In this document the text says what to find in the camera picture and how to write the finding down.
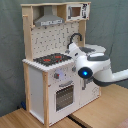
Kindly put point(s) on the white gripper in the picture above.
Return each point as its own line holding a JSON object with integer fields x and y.
{"x": 74, "y": 52}

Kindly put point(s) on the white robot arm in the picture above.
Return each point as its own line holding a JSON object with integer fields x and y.
{"x": 103, "y": 75}

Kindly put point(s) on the wooden toy kitchen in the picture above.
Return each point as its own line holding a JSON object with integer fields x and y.
{"x": 46, "y": 40}

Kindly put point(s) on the grey toy sink basin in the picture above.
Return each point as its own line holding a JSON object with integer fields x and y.
{"x": 86, "y": 50}

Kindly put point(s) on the black toy stovetop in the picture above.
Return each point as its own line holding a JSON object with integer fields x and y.
{"x": 52, "y": 59}

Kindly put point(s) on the red left stove knob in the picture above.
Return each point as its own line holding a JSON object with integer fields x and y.
{"x": 56, "y": 75}

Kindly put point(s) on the toy microwave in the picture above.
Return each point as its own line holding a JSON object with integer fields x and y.
{"x": 78, "y": 11}

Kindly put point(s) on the grey range hood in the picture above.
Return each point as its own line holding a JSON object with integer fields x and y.
{"x": 48, "y": 18}

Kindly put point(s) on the white cabinet door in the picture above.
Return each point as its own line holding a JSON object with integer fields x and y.
{"x": 89, "y": 90}

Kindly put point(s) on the toy oven door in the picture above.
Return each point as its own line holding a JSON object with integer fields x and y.
{"x": 63, "y": 99}

